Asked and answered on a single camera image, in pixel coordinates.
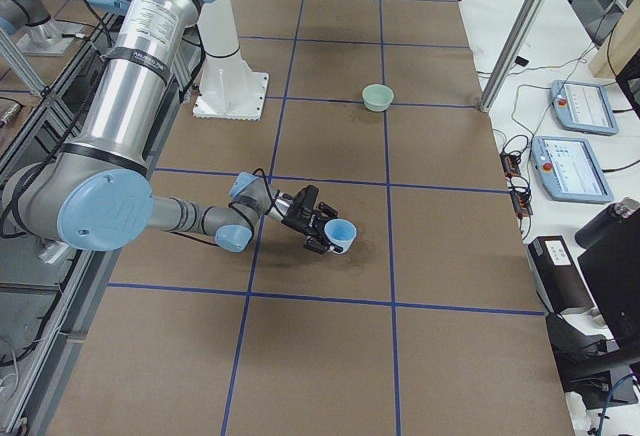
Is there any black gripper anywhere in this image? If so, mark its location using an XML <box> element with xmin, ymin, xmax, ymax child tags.
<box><xmin>282</xmin><ymin>185</ymin><xmax>338</xmax><ymax>254</ymax></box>

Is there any light blue paper cup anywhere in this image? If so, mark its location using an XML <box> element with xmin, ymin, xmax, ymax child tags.
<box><xmin>324</xmin><ymin>218</ymin><xmax>357</xmax><ymax>254</ymax></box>

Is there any mint green bowl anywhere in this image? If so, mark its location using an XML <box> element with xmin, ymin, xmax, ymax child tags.
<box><xmin>361</xmin><ymin>84</ymin><xmax>395</xmax><ymax>112</ymax></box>

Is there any black water bottle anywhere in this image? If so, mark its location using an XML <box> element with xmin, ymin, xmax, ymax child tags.
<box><xmin>574</xmin><ymin>197</ymin><xmax>639</xmax><ymax>249</ymax></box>

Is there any orange black adapter box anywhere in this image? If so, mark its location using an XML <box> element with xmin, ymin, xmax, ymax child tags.
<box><xmin>500</xmin><ymin>152</ymin><xmax>521</xmax><ymax>177</ymax></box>

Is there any black box with label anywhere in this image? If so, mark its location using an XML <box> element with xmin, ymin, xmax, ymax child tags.
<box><xmin>527</xmin><ymin>236</ymin><xmax>594</xmax><ymax>314</ymax></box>

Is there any upper teach pendant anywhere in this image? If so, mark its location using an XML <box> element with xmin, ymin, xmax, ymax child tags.
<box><xmin>551</xmin><ymin>80</ymin><xmax>619</xmax><ymax>136</ymax></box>

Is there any teach pendant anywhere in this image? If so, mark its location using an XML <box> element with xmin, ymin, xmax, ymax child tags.
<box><xmin>531</xmin><ymin>136</ymin><xmax>613</xmax><ymax>204</ymax></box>
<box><xmin>551</xmin><ymin>80</ymin><xmax>619</xmax><ymax>136</ymax></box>

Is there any wooden board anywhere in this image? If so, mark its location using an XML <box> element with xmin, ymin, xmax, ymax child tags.
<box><xmin>589</xmin><ymin>0</ymin><xmax>639</xmax><ymax>79</ymax></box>

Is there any lower teach pendant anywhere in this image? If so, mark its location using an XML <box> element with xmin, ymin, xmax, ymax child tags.
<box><xmin>531</xmin><ymin>136</ymin><xmax>613</xmax><ymax>204</ymax></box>

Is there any black computer monitor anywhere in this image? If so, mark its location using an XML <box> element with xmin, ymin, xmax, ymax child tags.
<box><xmin>576</xmin><ymin>63</ymin><xmax>640</xmax><ymax>342</ymax></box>

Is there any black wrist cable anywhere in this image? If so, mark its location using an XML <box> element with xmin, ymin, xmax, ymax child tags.
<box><xmin>169</xmin><ymin>168</ymin><xmax>301</xmax><ymax>247</ymax></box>

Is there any white pedestal column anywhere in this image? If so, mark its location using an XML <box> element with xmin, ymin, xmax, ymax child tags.
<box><xmin>194</xmin><ymin>0</ymin><xmax>269</xmax><ymax>121</ymax></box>

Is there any aluminium frame post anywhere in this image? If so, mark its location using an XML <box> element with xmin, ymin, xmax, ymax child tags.
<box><xmin>478</xmin><ymin>0</ymin><xmax>545</xmax><ymax>113</ymax></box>

